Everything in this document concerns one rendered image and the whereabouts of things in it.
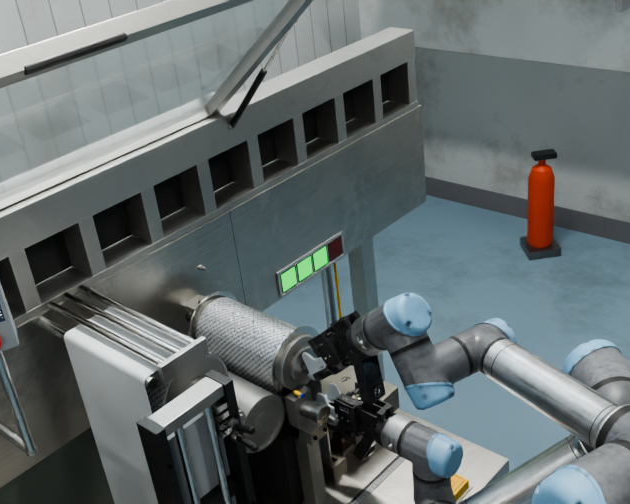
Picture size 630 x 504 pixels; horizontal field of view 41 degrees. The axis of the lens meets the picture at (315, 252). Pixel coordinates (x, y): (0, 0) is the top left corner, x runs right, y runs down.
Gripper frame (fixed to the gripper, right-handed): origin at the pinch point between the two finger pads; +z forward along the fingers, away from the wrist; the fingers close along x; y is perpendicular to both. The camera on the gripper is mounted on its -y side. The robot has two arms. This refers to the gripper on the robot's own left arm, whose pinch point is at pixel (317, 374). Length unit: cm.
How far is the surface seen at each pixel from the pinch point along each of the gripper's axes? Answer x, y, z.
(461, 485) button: -16.3, -37.8, 2.3
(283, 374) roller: 6.1, 4.1, 0.7
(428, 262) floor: -218, -10, 178
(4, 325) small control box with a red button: 55, 35, -23
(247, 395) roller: 13.1, 4.7, 4.8
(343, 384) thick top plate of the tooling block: -19.0, -7.9, 21.4
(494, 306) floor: -200, -42, 140
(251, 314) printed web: 0.0, 17.5, 7.8
